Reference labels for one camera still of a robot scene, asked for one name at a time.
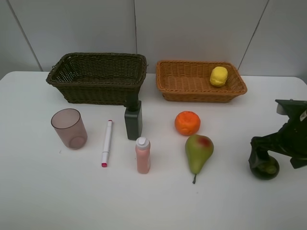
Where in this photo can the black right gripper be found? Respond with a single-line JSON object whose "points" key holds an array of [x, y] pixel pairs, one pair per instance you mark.
{"points": [[290, 140]]}

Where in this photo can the dark mangosteen with green calyx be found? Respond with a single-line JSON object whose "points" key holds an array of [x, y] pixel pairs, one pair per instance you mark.
{"points": [[267, 170]]}

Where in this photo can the green red pear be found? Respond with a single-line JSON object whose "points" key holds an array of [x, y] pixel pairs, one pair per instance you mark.
{"points": [[198, 150]]}

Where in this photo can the orange tangerine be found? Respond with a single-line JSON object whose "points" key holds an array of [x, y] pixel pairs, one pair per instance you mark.
{"points": [[187, 123]]}

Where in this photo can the yellow lemon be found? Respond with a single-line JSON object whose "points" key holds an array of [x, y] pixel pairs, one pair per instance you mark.
{"points": [[218, 76]]}

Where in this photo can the translucent pink plastic cup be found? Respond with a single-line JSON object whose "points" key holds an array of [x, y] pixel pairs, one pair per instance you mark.
{"points": [[69, 126]]}

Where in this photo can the orange wicker basket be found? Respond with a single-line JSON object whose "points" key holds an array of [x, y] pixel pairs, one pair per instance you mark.
{"points": [[189, 81]]}

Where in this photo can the pink bottle with white cap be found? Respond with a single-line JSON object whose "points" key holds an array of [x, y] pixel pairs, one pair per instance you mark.
{"points": [[142, 149]]}

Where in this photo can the dark grey pump bottle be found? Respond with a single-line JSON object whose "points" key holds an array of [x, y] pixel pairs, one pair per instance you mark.
{"points": [[133, 116]]}

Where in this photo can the white marker with pink cap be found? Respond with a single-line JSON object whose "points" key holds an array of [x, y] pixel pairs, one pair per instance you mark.
{"points": [[107, 142]]}

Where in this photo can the dark brown wicker basket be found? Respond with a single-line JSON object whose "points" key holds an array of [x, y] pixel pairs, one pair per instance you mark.
{"points": [[98, 78]]}

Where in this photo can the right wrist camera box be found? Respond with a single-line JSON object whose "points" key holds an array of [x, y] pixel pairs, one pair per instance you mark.
{"points": [[292, 108]]}

